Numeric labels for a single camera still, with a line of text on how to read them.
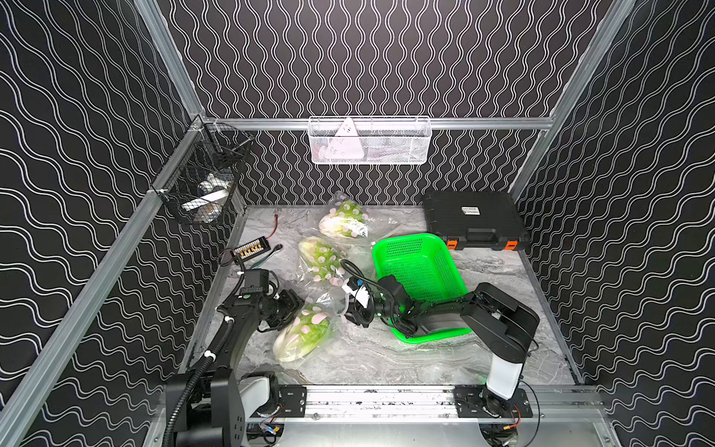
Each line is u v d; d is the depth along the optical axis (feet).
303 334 2.32
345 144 2.96
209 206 2.54
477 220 3.52
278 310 2.39
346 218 3.49
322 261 3.03
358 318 2.58
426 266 3.32
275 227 3.72
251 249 3.47
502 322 1.64
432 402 2.51
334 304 2.56
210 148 3.28
